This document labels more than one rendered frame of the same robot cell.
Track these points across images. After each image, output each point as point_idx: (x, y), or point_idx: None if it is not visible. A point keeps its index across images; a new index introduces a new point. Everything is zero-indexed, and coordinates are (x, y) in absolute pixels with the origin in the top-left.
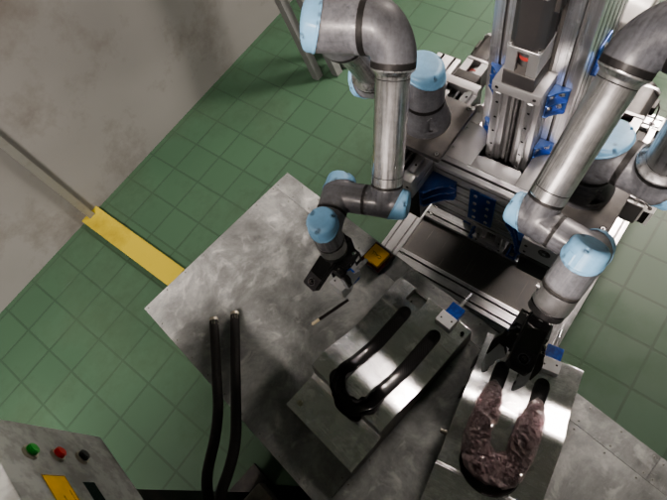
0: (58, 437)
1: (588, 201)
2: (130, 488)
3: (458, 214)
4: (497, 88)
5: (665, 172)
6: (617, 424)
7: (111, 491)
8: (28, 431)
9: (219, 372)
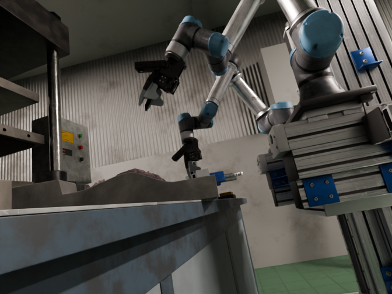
0: (87, 156)
1: (304, 97)
2: (71, 177)
3: (304, 209)
4: (298, 91)
5: (290, 18)
6: (183, 200)
7: (69, 162)
8: (86, 143)
9: None
